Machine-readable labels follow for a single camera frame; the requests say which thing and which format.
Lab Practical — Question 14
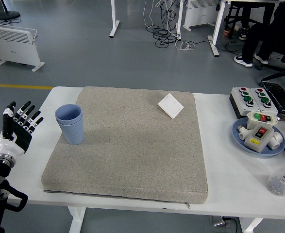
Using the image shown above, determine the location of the grey red-button switch box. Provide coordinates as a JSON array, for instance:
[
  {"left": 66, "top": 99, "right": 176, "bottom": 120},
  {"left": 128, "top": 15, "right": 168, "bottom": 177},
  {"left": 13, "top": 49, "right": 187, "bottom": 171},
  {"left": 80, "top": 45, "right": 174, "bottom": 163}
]
[{"left": 244, "top": 125, "right": 275, "bottom": 154}]

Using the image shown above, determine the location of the grey-brown cushion mat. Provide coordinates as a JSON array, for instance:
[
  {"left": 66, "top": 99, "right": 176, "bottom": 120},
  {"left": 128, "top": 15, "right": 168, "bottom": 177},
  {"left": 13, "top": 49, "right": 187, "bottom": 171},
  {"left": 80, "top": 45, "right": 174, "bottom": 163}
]
[{"left": 40, "top": 86, "right": 209, "bottom": 209}]

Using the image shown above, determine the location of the white green-red switch box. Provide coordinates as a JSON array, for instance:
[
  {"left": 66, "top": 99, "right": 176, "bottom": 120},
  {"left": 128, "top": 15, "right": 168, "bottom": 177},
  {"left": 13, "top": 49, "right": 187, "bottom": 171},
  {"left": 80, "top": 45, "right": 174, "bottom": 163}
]
[{"left": 246, "top": 111, "right": 279, "bottom": 131}]

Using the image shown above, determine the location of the red-lidded clear screw jar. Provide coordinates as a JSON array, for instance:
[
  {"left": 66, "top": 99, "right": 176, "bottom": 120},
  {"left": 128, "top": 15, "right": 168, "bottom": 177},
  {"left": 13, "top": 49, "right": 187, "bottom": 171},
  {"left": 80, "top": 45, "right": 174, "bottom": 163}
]
[{"left": 266, "top": 150, "right": 285, "bottom": 197}]

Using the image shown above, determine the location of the grey power strip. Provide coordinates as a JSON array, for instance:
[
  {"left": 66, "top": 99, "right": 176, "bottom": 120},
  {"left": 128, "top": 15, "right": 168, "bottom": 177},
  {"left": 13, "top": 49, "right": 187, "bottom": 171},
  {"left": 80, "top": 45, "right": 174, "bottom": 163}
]
[{"left": 209, "top": 215, "right": 241, "bottom": 229}]

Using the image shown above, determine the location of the black fan stand base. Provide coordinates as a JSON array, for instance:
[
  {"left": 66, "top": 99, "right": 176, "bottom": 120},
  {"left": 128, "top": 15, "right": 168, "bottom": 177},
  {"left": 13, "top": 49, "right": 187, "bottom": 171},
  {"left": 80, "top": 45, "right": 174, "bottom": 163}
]
[{"left": 0, "top": 0, "right": 21, "bottom": 20}]

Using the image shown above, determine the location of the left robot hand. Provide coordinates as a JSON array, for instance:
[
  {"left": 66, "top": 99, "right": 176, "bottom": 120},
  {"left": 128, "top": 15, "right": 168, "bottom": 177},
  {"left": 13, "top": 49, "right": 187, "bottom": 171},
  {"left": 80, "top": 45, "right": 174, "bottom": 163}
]
[{"left": 0, "top": 101, "right": 44, "bottom": 160}]

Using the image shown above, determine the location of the blue round plate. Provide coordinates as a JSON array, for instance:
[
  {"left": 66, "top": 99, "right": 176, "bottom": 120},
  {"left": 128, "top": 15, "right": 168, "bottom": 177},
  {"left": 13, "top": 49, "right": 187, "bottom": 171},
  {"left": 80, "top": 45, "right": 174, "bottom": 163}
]
[{"left": 231, "top": 117, "right": 285, "bottom": 159}]

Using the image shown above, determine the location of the white push-button control box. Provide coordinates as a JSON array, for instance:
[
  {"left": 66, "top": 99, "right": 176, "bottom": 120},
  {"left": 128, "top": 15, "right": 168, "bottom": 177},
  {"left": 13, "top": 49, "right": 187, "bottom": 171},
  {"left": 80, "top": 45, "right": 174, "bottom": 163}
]
[
  {"left": 229, "top": 86, "right": 262, "bottom": 120},
  {"left": 250, "top": 87, "right": 279, "bottom": 116}
]

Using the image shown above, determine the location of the white desk leg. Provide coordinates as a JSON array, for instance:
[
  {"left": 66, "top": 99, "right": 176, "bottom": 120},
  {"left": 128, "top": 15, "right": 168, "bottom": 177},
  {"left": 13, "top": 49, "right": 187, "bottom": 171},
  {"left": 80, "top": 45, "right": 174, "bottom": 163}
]
[
  {"left": 109, "top": 0, "right": 120, "bottom": 38},
  {"left": 207, "top": 0, "right": 227, "bottom": 58}
]

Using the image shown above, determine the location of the white table leg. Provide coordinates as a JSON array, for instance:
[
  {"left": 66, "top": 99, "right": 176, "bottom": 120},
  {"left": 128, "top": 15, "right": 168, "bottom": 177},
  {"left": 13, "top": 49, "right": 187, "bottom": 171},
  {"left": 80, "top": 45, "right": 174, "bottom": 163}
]
[
  {"left": 68, "top": 206, "right": 86, "bottom": 233},
  {"left": 239, "top": 217, "right": 264, "bottom": 233}
]

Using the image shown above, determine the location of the white pipe fitting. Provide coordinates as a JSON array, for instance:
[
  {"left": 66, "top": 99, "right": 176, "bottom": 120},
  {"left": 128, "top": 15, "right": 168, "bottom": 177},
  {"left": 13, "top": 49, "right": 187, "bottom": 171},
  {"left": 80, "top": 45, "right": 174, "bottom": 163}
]
[
  {"left": 237, "top": 125, "right": 250, "bottom": 141},
  {"left": 268, "top": 131, "right": 285, "bottom": 150}
]

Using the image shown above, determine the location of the white cable with plug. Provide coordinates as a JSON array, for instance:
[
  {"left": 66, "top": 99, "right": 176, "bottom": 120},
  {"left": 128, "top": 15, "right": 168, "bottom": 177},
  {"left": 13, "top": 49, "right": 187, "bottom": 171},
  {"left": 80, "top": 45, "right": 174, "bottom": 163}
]
[{"left": 175, "top": 40, "right": 196, "bottom": 51}]

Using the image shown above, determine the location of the blue ribbed plastic cup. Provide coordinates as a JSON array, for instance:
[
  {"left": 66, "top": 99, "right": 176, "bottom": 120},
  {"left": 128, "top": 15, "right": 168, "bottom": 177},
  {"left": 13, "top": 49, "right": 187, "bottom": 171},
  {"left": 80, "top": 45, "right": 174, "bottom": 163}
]
[
  {"left": 54, "top": 103, "right": 83, "bottom": 126},
  {"left": 56, "top": 114, "right": 85, "bottom": 146}
]

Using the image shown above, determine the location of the black mesh tray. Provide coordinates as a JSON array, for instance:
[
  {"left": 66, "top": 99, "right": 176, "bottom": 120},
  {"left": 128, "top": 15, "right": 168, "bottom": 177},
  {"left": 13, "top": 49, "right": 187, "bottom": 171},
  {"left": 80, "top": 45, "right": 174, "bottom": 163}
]
[{"left": 262, "top": 81, "right": 285, "bottom": 115}]

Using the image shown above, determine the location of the white panel heater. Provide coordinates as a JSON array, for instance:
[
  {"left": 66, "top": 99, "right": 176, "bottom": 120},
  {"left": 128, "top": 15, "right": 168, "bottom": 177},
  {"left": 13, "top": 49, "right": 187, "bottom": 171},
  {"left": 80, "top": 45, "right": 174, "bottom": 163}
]
[
  {"left": 0, "top": 23, "right": 45, "bottom": 72},
  {"left": 182, "top": 0, "right": 220, "bottom": 31}
]

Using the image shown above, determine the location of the person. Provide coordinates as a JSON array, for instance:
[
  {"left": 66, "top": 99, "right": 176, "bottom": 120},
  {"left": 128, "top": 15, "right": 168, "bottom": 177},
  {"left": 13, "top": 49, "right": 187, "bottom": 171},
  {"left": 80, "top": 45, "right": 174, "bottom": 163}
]
[
  {"left": 238, "top": 3, "right": 274, "bottom": 41},
  {"left": 234, "top": 0, "right": 285, "bottom": 71}
]

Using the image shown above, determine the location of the black cable bundle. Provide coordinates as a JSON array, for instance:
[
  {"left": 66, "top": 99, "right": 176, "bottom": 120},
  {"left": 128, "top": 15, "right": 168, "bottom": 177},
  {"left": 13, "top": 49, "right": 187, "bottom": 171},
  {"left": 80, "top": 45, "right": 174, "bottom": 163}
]
[{"left": 146, "top": 0, "right": 182, "bottom": 49}]

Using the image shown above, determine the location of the black stool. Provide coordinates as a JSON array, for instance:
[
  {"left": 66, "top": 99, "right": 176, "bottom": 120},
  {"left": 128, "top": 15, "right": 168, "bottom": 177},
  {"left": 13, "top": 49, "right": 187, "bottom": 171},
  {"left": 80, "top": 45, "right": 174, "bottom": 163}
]
[{"left": 224, "top": 1, "right": 242, "bottom": 32}]

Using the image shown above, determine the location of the white wall switch plate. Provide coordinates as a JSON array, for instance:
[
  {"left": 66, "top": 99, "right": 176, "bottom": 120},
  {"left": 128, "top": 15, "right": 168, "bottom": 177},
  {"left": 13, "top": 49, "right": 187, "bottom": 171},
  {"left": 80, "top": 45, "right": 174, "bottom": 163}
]
[{"left": 157, "top": 93, "right": 184, "bottom": 119}]

